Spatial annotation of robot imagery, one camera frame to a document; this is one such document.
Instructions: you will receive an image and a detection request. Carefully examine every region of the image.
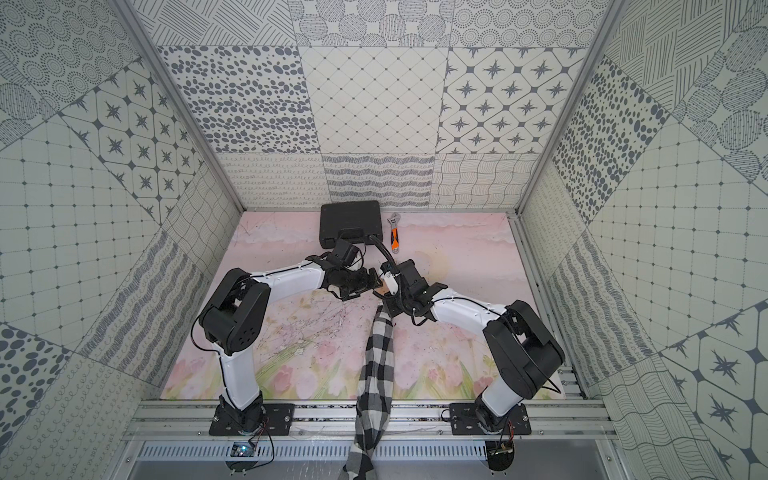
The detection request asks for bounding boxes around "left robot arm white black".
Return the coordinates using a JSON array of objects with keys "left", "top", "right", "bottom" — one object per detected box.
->
[{"left": 194, "top": 240, "right": 382, "bottom": 437}]

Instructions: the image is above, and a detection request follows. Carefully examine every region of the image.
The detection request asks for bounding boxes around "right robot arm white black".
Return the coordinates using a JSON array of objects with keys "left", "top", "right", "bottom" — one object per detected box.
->
[{"left": 380, "top": 260, "right": 565, "bottom": 434}]

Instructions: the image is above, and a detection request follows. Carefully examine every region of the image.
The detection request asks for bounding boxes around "black plastic tool case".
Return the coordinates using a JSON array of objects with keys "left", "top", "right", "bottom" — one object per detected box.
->
[{"left": 319, "top": 200, "right": 384, "bottom": 250}]

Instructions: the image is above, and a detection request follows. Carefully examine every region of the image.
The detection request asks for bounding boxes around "black white checkered sleeve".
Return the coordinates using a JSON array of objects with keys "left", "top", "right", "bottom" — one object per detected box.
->
[{"left": 339, "top": 305, "right": 395, "bottom": 479}]

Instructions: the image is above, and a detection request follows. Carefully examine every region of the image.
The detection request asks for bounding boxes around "right circuit board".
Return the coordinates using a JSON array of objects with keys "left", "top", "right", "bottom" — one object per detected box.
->
[{"left": 485, "top": 440, "right": 516, "bottom": 472}]

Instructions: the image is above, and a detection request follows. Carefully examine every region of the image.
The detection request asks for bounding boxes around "circuit board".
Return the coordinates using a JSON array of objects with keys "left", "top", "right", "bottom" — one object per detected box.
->
[
  {"left": 485, "top": 440, "right": 516, "bottom": 472},
  {"left": 225, "top": 442, "right": 258, "bottom": 473}
]

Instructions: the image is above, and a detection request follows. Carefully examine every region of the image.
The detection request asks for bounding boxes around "left circuit board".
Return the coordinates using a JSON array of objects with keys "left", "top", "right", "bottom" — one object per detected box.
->
[{"left": 225, "top": 442, "right": 258, "bottom": 473}]

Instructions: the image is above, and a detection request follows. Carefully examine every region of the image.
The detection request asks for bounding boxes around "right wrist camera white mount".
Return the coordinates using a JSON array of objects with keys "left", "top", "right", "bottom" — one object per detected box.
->
[{"left": 381, "top": 272, "right": 399, "bottom": 295}]

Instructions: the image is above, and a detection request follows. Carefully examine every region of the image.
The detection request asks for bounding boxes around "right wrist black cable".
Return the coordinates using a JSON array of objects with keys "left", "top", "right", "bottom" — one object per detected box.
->
[{"left": 367, "top": 234, "right": 402, "bottom": 278}]

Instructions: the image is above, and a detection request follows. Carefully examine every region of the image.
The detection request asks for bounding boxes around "orange handled adjustable wrench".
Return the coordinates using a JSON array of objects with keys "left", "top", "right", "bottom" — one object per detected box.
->
[{"left": 387, "top": 212, "right": 401, "bottom": 254}]

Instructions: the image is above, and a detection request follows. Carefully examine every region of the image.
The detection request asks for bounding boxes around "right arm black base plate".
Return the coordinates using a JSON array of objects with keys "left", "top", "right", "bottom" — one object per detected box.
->
[{"left": 445, "top": 402, "right": 532, "bottom": 436}]

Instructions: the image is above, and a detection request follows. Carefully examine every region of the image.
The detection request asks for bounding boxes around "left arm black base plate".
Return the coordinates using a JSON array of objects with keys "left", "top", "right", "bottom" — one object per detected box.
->
[{"left": 209, "top": 399, "right": 295, "bottom": 437}]

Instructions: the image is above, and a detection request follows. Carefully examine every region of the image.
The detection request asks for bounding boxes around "aluminium frame rail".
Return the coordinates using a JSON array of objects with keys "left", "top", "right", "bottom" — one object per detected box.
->
[{"left": 123, "top": 400, "right": 618, "bottom": 441}]

